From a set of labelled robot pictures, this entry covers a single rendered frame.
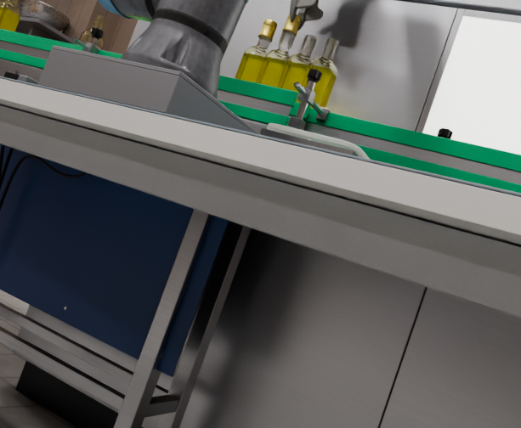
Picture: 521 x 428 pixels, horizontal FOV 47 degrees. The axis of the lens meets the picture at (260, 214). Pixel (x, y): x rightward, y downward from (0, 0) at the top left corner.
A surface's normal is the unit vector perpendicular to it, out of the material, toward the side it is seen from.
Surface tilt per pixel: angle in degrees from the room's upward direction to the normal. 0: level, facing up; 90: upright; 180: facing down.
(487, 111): 90
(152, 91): 90
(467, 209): 90
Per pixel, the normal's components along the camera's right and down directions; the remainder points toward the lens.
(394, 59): -0.40, -0.20
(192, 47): 0.50, -0.19
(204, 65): 0.76, -0.07
